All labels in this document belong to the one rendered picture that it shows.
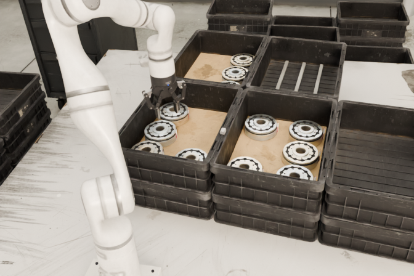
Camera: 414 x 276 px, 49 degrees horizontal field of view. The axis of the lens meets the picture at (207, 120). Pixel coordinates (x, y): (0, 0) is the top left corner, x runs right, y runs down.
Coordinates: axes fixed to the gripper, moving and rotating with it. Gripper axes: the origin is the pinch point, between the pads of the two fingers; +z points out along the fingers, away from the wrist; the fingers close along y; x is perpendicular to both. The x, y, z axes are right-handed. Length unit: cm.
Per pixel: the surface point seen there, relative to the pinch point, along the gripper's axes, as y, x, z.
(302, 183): 17, -47, 0
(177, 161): -6.9, -24.1, -0.4
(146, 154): -13.2, -17.9, -0.8
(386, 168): 48, -46, 9
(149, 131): -6.4, 0.6, 6.0
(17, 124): -46, 87, 44
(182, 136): 3.0, -3.0, 9.2
